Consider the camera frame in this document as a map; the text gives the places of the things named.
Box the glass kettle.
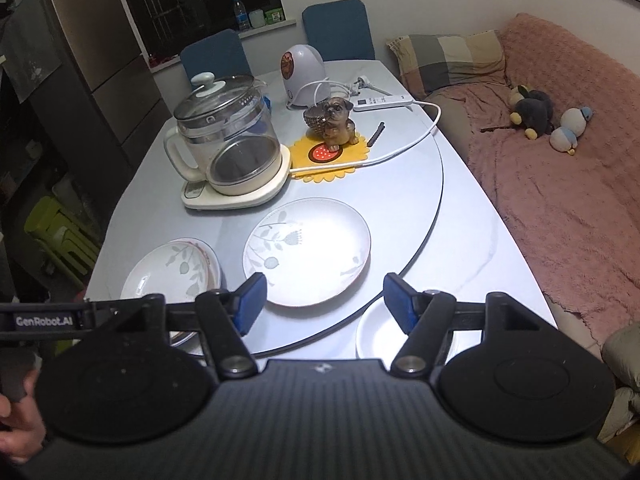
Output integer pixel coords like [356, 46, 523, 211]
[164, 73, 282, 196]

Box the blue penguin plush toy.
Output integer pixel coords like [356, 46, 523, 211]
[549, 106, 595, 156]

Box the person's left hand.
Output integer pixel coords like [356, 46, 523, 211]
[0, 367, 48, 457]

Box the beige cushion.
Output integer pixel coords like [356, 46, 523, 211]
[597, 323, 640, 444]

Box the white round appliance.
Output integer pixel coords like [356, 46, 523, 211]
[280, 44, 326, 108]

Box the plaid pillow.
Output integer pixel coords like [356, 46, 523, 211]
[386, 29, 507, 102]

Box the white appliance cable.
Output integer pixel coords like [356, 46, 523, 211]
[286, 79, 362, 110]

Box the small woven basket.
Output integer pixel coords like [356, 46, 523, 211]
[304, 105, 331, 138]

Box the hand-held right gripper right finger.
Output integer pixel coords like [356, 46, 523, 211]
[382, 272, 557, 379]

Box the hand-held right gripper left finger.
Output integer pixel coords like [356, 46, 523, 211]
[91, 272, 268, 380]

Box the flower-patterned white plate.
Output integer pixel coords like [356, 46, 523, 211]
[243, 198, 372, 307]

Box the brown dog figurine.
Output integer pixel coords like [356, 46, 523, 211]
[320, 97, 359, 151]

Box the yellow sunflower mat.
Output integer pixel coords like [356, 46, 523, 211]
[290, 131, 372, 184]

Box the grey table turntable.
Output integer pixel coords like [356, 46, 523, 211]
[87, 59, 445, 358]

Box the stack of plain white plates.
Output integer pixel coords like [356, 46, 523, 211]
[356, 297, 453, 361]

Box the dark plush toy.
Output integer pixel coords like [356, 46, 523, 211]
[508, 84, 556, 141]

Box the brown refrigerator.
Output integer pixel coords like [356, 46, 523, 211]
[37, 0, 173, 173]

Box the white power strip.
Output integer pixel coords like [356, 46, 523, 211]
[352, 94, 415, 112]

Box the dark window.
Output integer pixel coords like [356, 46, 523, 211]
[111, 0, 285, 58]

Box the blue chair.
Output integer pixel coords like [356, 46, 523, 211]
[180, 29, 252, 82]
[301, 0, 376, 62]

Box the brown-rimmed leaf plate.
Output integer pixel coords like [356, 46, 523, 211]
[120, 240, 215, 306]

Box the green plastic stool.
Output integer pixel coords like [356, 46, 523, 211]
[23, 195, 102, 282]

